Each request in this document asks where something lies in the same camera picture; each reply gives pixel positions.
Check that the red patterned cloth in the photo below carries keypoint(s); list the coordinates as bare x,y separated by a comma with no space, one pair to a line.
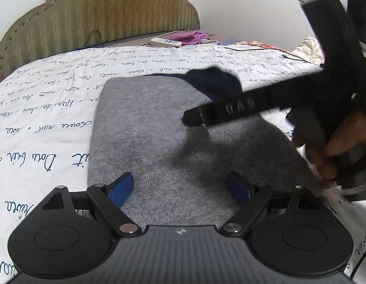
261,45

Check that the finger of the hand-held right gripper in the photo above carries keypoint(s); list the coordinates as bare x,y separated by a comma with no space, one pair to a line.
245,106

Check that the dark window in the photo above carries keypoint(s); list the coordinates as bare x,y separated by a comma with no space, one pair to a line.
361,11

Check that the person's right hand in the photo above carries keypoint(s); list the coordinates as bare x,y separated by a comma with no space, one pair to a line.
339,142

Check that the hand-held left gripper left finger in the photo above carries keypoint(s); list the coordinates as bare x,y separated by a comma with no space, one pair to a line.
122,188

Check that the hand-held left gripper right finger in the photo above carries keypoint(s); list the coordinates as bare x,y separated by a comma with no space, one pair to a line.
237,188

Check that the cream white cloth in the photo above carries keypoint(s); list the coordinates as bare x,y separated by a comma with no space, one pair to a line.
310,50

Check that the olive padded headboard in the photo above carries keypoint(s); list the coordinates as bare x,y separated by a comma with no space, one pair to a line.
97,9

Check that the white script printed bed sheet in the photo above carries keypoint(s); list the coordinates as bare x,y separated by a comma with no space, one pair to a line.
53,109

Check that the purple cloth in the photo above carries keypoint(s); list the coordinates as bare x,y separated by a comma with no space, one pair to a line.
190,37

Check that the grey knit sweater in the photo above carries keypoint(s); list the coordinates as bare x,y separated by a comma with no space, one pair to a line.
147,130

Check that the white power strip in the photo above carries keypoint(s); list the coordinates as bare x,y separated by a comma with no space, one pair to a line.
165,42

